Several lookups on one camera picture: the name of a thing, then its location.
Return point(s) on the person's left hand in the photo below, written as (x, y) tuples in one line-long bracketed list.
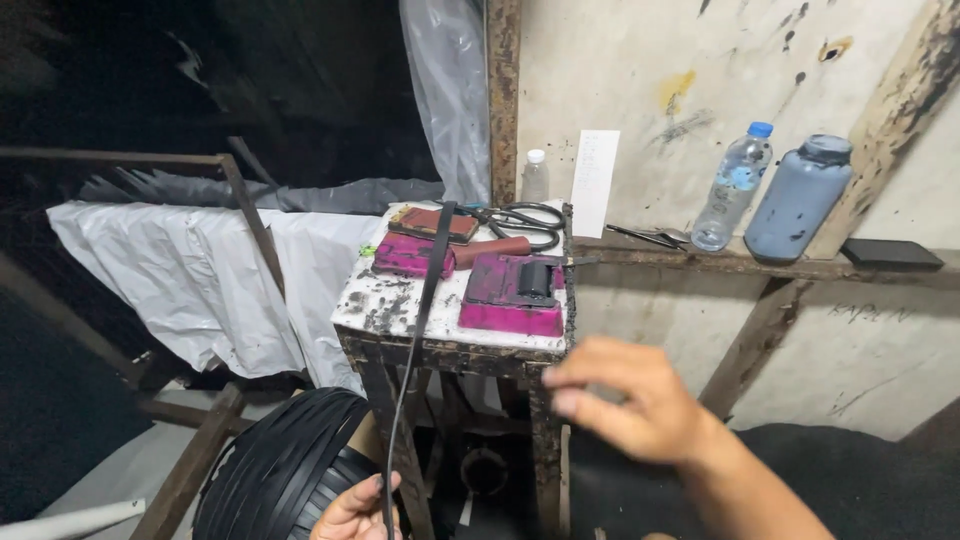
[(349, 517)]

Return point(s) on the large blue-grey plastic jar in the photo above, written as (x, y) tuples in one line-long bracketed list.
[(796, 206)]

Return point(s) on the person's right hand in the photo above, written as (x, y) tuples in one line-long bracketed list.
[(645, 409)]

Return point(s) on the rusty metal post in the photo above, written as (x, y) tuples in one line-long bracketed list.
[(502, 97)]

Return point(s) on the white plastic sheet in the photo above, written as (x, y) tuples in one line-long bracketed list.
[(210, 289)]

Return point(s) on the stained wooden shelf rail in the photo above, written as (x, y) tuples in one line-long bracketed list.
[(750, 266)]

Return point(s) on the brown flat case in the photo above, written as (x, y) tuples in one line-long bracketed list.
[(424, 221)]

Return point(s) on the small green scrap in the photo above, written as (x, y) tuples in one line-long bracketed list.
[(367, 250)]

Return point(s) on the black scissors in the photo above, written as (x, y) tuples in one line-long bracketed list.
[(529, 219)]

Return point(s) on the pink ink tray with roller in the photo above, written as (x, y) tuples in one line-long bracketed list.
[(502, 304)]

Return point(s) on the white pipe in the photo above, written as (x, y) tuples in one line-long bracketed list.
[(71, 521)]

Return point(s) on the dark round can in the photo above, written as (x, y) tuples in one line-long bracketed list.
[(484, 471)]

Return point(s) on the metal spoon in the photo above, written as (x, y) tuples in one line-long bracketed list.
[(671, 235)]

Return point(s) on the pink stained small box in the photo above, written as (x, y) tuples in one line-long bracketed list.
[(409, 255)]

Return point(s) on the black thin tool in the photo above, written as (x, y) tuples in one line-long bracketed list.
[(637, 235)]

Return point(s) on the black flat block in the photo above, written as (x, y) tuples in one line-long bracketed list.
[(891, 254)]

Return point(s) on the clear water bottle blue cap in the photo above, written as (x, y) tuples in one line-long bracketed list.
[(731, 191)]

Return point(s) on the white paper slip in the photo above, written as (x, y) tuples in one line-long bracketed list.
[(595, 184)]

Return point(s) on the clear plastic sheet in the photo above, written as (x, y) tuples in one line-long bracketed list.
[(450, 90)]

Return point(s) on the person's right fingers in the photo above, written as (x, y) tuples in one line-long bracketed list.
[(574, 390)]

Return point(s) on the rusty metal frame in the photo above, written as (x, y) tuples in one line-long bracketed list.
[(240, 217)]

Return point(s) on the small stained wooden table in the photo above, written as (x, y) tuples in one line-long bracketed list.
[(390, 300)]

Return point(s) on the small clear bottle white cap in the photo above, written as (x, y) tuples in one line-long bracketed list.
[(535, 180)]

